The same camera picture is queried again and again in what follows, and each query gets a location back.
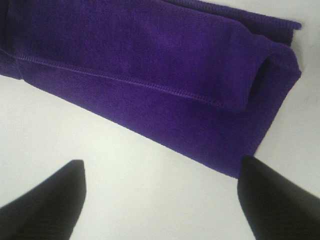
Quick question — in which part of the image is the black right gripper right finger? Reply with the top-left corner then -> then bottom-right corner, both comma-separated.
237,156 -> 320,240

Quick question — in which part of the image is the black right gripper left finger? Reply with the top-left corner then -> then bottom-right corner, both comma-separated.
0,160 -> 86,240

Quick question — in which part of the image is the purple towel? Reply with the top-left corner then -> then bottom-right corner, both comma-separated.
0,0 -> 301,178

